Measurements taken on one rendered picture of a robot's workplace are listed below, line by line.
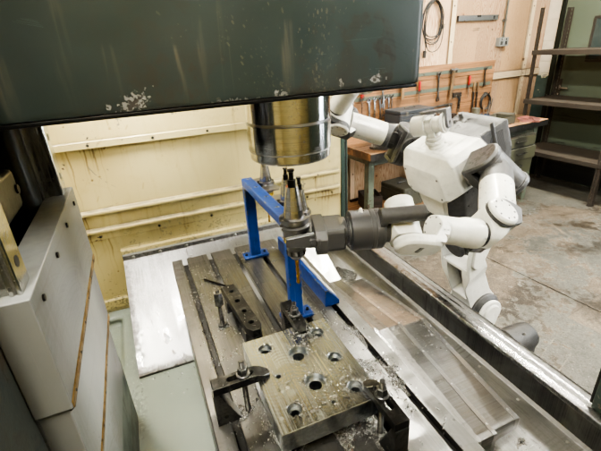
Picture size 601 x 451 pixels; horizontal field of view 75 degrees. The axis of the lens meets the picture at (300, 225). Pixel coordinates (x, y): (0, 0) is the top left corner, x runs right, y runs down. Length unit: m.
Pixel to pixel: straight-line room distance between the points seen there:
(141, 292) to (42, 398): 1.18
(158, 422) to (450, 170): 1.20
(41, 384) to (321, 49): 0.60
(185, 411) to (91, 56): 1.13
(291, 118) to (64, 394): 0.52
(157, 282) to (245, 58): 1.33
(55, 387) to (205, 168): 1.31
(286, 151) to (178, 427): 0.98
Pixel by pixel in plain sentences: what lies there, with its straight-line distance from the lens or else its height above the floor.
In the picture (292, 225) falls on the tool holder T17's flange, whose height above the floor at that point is 1.33.
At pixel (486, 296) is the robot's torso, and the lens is 1.83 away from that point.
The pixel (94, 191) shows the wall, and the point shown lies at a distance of 1.80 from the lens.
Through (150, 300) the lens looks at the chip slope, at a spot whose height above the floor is 0.75.
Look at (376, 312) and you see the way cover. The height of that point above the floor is 0.75.
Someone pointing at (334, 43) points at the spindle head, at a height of 1.67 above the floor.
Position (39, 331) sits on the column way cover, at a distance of 0.58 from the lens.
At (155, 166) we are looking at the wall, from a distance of 1.78.
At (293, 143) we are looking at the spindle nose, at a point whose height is 1.51.
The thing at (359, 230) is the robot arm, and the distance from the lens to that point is 0.82.
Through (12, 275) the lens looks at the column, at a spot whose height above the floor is 1.44.
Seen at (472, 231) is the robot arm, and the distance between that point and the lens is 0.97.
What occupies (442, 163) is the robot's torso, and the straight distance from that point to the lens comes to 1.34.
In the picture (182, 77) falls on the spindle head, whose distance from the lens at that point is 0.60.
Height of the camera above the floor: 1.67
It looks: 24 degrees down
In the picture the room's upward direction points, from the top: 3 degrees counter-clockwise
